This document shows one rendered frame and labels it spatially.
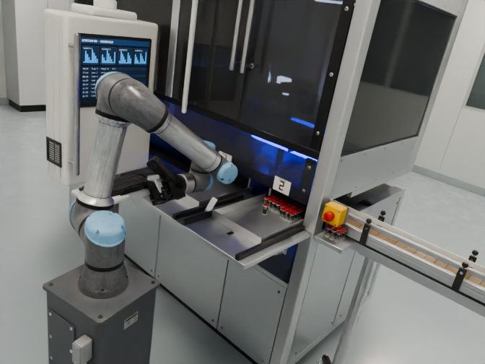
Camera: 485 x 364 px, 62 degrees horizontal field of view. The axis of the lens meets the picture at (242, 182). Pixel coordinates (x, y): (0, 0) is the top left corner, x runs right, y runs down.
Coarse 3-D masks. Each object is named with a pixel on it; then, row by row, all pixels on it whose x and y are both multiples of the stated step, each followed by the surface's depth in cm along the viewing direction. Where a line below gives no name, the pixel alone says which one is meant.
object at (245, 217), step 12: (240, 204) 175; (252, 204) 181; (216, 216) 161; (228, 216) 166; (240, 216) 168; (252, 216) 170; (264, 216) 172; (276, 216) 174; (240, 228) 153; (252, 228) 160; (264, 228) 161; (276, 228) 163; (288, 228) 160; (252, 240) 150; (264, 240) 149
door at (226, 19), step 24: (192, 0) 187; (216, 0) 177; (216, 24) 179; (240, 24) 170; (216, 48) 182; (240, 48) 173; (192, 72) 195; (216, 72) 185; (192, 96) 198; (216, 96) 187; (240, 96) 177
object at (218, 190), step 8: (216, 184) 196; (224, 184) 197; (232, 184) 199; (200, 192) 184; (208, 192) 185; (216, 192) 187; (224, 192) 188; (232, 192) 181; (240, 192) 186; (248, 192) 191; (184, 200) 173; (192, 200) 170; (200, 200) 176; (208, 200) 171
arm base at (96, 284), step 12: (84, 264) 124; (120, 264) 124; (84, 276) 123; (96, 276) 121; (108, 276) 122; (120, 276) 125; (84, 288) 122; (96, 288) 122; (108, 288) 123; (120, 288) 125
